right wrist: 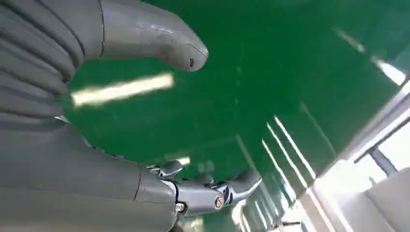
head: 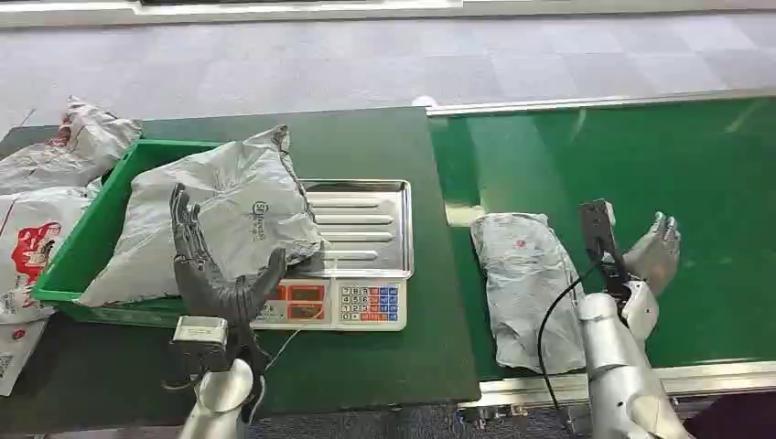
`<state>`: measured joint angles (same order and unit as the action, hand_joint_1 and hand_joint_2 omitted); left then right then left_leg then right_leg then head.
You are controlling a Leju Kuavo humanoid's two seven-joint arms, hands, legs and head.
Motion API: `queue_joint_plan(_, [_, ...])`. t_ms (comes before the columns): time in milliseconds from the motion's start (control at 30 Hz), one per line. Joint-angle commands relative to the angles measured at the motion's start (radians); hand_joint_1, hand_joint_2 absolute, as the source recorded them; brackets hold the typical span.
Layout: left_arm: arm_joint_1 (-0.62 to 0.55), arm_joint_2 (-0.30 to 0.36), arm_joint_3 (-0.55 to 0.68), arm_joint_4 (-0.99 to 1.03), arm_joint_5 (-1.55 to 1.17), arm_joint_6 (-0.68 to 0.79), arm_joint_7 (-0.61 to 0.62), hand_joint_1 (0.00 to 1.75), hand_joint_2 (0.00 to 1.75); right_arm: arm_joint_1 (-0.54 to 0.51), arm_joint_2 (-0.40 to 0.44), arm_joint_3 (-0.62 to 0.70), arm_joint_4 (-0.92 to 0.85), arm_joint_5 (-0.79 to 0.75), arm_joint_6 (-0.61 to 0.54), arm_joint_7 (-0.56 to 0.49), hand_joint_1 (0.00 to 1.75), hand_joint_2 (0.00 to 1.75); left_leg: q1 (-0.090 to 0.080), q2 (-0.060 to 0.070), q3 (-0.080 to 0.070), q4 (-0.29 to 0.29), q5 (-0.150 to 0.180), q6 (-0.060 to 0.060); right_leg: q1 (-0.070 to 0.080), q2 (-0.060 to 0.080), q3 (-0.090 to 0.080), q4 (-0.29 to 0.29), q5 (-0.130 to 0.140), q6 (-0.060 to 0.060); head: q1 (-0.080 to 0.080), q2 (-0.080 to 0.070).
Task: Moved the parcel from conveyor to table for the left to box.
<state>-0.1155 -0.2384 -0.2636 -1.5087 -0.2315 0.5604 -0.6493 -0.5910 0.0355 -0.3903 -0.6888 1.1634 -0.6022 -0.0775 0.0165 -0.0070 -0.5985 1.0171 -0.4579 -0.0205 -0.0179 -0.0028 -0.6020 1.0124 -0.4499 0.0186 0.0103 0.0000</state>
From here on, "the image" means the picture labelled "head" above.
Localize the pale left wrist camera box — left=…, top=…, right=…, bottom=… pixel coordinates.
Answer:
left=170, top=316, right=231, bottom=372

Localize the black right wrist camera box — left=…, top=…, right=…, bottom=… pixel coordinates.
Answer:
left=577, top=198, right=633, bottom=299

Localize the aluminium conveyor side rail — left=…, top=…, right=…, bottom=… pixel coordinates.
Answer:
left=458, top=360, right=776, bottom=414
left=425, top=88, right=776, bottom=117

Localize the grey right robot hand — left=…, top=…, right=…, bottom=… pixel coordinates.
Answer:
left=622, top=211, right=683, bottom=298

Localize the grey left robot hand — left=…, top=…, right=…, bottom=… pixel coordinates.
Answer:
left=168, top=182, right=288, bottom=328

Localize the crumpled grey parcel bag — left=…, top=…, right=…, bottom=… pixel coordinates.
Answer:
left=0, top=95, right=145, bottom=197

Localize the flat grey parcel bag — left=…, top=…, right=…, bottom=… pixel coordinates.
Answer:
left=469, top=211, right=587, bottom=376

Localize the thin white scale cable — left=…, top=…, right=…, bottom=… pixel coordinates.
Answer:
left=263, top=319, right=311, bottom=373

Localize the electronic scale with steel tray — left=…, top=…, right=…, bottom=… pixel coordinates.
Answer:
left=250, top=178, right=415, bottom=333

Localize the small white parcel with label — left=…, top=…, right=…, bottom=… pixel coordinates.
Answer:
left=0, top=317, right=50, bottom=399

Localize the large grey courier parcel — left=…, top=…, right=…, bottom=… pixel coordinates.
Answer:
left=78, top=124, right=327, bottom=308

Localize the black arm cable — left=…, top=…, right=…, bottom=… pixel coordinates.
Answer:
left=536, top=259, right=602, bottom=414

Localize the green plastic crate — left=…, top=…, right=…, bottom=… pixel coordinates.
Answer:
left=31, top=138, right=223, bottom=329

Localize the white parcel with red print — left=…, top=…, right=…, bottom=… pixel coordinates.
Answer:
left=0, top=181, right=103, bottom=326

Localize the green conveyor belt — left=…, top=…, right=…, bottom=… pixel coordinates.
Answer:
left=426, top=96, right=776, bottom=383

